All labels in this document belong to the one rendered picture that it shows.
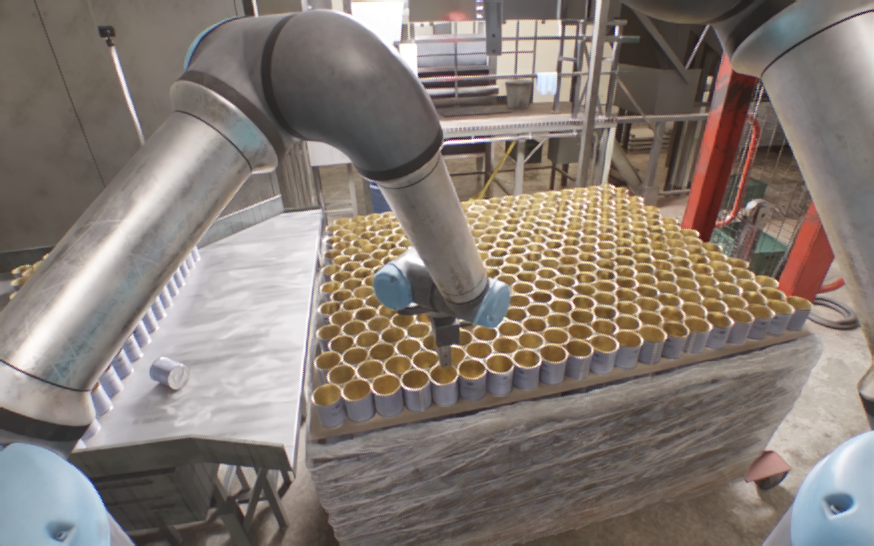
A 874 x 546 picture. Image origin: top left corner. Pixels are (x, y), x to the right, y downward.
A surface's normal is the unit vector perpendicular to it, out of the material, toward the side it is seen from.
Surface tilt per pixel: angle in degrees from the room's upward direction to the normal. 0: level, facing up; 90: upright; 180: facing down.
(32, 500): 8
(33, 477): 8
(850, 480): 27
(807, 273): 90
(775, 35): 121
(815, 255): 90
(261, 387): 0
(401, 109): 81
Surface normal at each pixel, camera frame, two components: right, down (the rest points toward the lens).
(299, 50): -0.23, 0.05
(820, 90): -0.86, 0.18
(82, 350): 0.83, 0.22
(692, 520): -0.03, -0.86
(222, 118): 0.05, 0.54
